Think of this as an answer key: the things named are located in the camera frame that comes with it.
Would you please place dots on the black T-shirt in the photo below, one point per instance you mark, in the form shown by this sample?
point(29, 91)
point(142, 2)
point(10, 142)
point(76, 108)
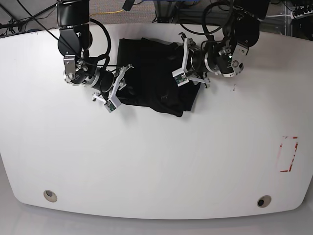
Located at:
point(150, 82)

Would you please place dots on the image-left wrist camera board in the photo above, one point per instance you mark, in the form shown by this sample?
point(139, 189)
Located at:
point(112, 104)

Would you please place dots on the black tripod leg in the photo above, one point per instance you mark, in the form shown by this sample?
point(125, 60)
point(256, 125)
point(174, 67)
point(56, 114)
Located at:
point(13, 19)

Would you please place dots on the table cable grommet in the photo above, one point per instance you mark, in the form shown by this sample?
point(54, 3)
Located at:
point(264, 201)
point(50, 196)

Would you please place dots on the grey metal stand base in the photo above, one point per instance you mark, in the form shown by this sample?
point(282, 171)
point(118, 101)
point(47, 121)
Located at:
point(165, 10)

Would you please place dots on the red tape rectangle marking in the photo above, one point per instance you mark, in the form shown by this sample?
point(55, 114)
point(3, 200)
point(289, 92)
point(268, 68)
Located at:
point(287, 152)

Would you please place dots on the right table cable grommet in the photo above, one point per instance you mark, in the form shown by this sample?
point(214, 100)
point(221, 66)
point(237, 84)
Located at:
point(264, 201)

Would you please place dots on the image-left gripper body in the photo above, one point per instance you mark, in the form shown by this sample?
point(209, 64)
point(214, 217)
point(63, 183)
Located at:
point(78, 73)

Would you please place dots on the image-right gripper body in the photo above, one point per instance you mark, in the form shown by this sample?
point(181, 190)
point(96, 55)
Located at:
point(225, 59)

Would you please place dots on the left table cable grommet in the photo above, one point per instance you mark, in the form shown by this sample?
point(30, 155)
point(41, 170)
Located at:
point(50, 196)

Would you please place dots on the white power strip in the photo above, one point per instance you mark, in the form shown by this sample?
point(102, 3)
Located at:
point(302, 12)

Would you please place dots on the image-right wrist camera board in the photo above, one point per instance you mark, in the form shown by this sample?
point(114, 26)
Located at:
point(180, 77)

